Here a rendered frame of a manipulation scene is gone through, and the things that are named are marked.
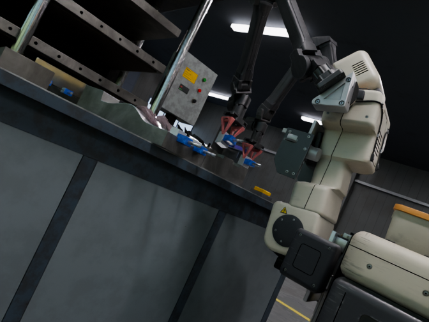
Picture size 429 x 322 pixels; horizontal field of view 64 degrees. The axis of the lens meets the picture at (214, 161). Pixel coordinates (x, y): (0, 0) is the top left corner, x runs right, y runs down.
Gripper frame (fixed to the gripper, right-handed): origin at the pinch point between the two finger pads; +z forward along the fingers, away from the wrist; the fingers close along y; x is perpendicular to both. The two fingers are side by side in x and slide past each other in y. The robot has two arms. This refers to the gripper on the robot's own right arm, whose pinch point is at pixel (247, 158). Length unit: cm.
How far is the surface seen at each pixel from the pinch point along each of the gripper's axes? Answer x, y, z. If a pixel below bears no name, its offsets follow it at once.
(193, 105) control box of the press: -73, -5, -26
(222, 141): 13.4, 30.8, 1.5
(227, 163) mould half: 13.7, 23.5, 8.5
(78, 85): -66, 69, 1
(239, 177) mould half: 13.5, 13.4, 11.9
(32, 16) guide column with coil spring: -62, 101, -17
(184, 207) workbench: 15, 36, 32
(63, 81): -66, 76, 2
